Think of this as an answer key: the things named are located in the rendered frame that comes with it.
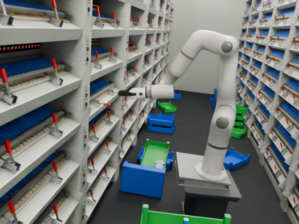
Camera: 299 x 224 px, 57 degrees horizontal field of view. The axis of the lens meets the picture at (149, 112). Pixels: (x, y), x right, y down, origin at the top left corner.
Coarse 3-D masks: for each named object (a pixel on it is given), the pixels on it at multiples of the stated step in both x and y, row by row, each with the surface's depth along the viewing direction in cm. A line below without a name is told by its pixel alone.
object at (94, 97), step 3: (111, 84) 181; (114, 84) 185; (108, 87) 173; (111, 87) 179; (114, 87) 183; (102, 90) 164; (105, 90) 166; (96, 93) 154; (99, 93) 157; (102, 93) 162; (105, 93) 165; (93, 96) 149; (96, 96) 151; (90, 99) 144; (93, 99) 148; (99, 99) 153; (90, 102) 144
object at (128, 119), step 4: (132, 108) 264; (128, 112) 256; (132, 112) 263; (136, 112) 264; (124, 116) 243; (128, 116) 254; (132, 116) 258; (136, 116) 263; (124, 120) 242; (128, 120) 246; (132, 120) 247; (124, 124) 233; (128, 124) 238; (132, 124) 252; (124, 128) 222; (128, 128) 231; (124, 132) 221
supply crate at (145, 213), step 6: (144, 204) 95; (144, 210) 94; (144, 216) 95; (150, 216) 97; (156, 216) 97; (162, 216) 96; (168, 216) 96; (174, 216) 96; (180, 216) 96; (186, 216) 96; (192, 216) 96; (198, 216) 96; (228, 216) 93; (144, 222) 96; (150, 222) 97; (156, 222) 97; (162, 222) 97; (168, 222) 97; (174, 222) 97; (180, 222) 97; (192, 222) 96; (198, 222) 96; (204, 222) 96; (210, 222) 96; (216, 222) 96; (222, 222) 96; (228, 222) 94
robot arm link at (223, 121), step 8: (216, 112) 149; (224, 112) 146; (232, 112) 150; (216, 120) 147; (224, 120) 145; (232, 120) 146; (216, 128) 149; (224, 128) 146; (232, 128) 148; (208, 136) 162; (216, 136) 154; (224, 136) 152; (208, 144) 160; (216, 144) 156; (224, 144) 156
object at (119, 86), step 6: (102, 78) 187; (108, 78) 186; (120, 84) 186; (114, 90) 181; (102, 96) 161; (108, 96) 166; (114, 96) 172; (102, 102) 154; (108, 102) 161; (90, 108) 129; (96, 108) 142; (102, 108) 153; (90, 114) 133; (96, 114) 144
